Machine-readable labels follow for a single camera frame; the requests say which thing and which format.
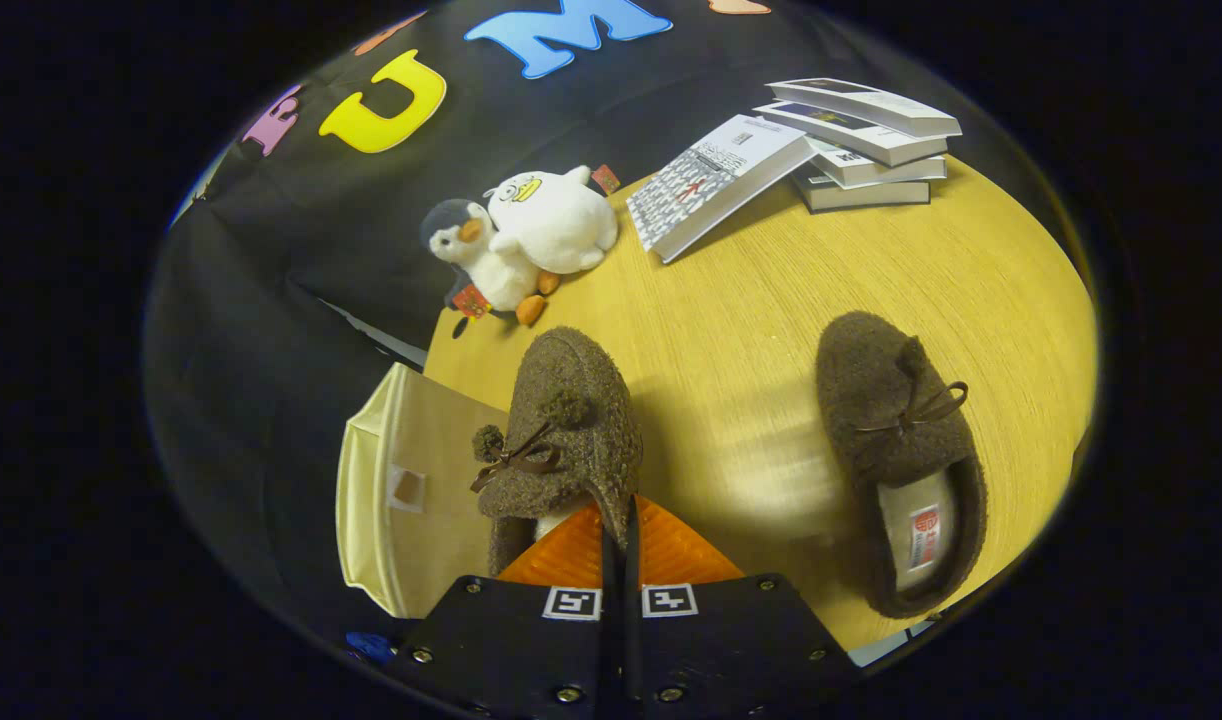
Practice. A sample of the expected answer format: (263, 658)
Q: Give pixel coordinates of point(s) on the white paperback book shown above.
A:
(891, 170)

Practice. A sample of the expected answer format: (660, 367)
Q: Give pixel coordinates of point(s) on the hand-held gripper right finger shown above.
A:
(721, 660)

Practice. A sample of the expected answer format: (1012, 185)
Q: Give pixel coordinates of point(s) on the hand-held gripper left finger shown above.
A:
(521, 660)

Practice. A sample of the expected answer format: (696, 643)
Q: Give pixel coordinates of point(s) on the beige fabric storage box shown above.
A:
(431, 540)

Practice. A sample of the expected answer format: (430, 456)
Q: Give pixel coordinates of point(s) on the brown fuzzy slipper shoe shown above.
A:
(581, 390)
(871, 400)

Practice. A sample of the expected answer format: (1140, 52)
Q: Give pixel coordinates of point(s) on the dark grey book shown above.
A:
(861, 195)

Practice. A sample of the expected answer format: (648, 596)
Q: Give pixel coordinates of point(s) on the black backdrop cloth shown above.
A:
(271, 350)

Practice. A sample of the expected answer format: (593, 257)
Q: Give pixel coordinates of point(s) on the white book blue cover picture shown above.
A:
(851, 135)

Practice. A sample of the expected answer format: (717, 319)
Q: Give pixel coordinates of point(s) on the white duck plush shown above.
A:
(556, 220)

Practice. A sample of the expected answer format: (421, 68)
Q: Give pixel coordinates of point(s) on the grey white penguin plush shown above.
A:
(496, 265)

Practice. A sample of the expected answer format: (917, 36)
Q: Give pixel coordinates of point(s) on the patterned cover book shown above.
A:
(711, 180)

